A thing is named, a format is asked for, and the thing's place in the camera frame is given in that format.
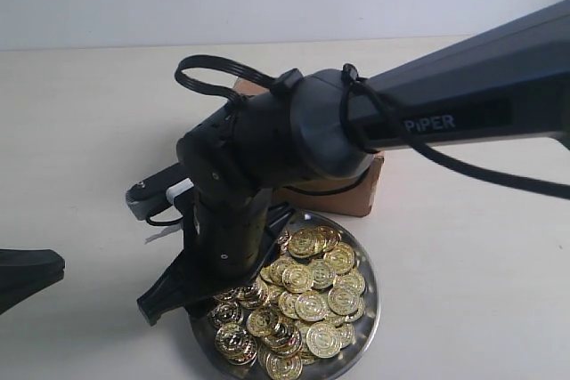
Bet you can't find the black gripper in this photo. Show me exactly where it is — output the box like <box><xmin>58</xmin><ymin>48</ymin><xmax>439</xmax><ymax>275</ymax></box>
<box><xmin>136</xmin><ymin>188</ymin><xmax>296</xmax><ymax>326</ymax></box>

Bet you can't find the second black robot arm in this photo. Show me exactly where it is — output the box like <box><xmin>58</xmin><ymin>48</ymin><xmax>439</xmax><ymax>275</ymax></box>
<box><xmin>1</xmin><ymin>249</ymin><xmax>66</xmax><ymax>314</ymax></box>

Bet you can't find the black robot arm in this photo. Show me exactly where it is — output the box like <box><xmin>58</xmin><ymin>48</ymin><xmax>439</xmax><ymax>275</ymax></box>
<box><xmin>126</xmin><ymin>1</ymin><xmax>569</xmax><ymax>324</ymax></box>

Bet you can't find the brown cardboard slotted box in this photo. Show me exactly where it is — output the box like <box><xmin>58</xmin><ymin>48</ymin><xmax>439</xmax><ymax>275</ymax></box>
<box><xmin>233</xmin><ymin>78</ymin><xmax>384</xmax><ymax>217</ymax></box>

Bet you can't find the gold coin lower left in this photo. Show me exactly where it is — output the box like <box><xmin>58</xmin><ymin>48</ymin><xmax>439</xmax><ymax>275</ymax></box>
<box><xmin>207</xmin><ymin>301</ymin><xmax>244</xmax><ymax>328</ymax></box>

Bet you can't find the gold coin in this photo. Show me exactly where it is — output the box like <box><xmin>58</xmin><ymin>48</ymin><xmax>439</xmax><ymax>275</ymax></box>
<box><xmin>305</xmin><ymin>321</ymin><xmax>341</xmax><ymax>359</ymax></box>
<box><xmin>323</xmin><ymin>243</ymin><xmax>355</xmax><ymax>275</ymax></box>
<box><xmin>327</xmin><ymin>285</ymin><xmax>360</xmax><ymax>316</ymax></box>
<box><xmin>265</xmin><ymin>353</ymin><xmax>303</xmax><ymax>380</ymax></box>
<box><xmin>281</xmin><ymin>264</ymin><xmax>314</xmax><ymax>294</ymax></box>
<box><xmin>207</xmin><ymin>301</ymin><xmax>244</xmax><ymax>328</ymax></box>
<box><xmin>246</xmin><ymin>307</ymin><xmax>280</xmax><ymax>337</ymax></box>
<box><xmin>289</xmin><ymin>229</ymin><xmax>318</xmax><ymax>258</ymax></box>
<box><xmin>295</xmin><ymin>291</ymin><xmax>328</xmax><ymax>322</ymax></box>
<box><xmin>215</xmin><ymin>322</ymin><xmax>251</xmax><ymax>356</ymax></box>

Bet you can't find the gold coin front left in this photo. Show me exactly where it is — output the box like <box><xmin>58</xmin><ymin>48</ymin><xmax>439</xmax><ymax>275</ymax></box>
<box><xmin>215</xmin><ymin>322</ymin><xmax>251</xmax><ymax>356</ymax></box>

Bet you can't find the gold coin bottom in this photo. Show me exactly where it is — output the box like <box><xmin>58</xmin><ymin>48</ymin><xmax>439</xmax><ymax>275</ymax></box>
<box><xmin>265</xmin><ymin>353</ymin><xmax>303</xmax><ymax>380</ymax></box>

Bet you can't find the gold coin top centre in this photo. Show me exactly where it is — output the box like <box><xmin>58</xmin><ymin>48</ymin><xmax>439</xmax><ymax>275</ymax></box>
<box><xmin>289</xmin><ymin>229</ymin><xmax>318</xmax><ymax>258</ymax></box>

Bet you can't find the gold coin front right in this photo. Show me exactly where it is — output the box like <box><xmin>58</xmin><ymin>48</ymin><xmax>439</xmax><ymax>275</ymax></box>
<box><xmin>305</xmin><ymin>321</ymin><xmax>341</xmax><ymax>359</ymax></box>

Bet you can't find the gold coin right upper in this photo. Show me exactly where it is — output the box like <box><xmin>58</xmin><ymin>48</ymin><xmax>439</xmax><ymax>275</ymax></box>
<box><xmin>323</xmin><ymin>243</ymin><xmax>355</xmax><ymax>275</ymax></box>

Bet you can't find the gold coin right middle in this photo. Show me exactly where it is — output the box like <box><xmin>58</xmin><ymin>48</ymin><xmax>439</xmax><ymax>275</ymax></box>
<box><xmin>327</xmin><ymin>285</ymin><xmax>360</xmax><ymax>316</ymax></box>

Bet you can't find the round steel plate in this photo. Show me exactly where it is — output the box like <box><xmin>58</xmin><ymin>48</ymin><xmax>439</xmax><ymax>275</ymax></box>
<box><xmin>191</xmin><ymin>210</ymin><xmax>381</xmax><ymax>379</ymax></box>

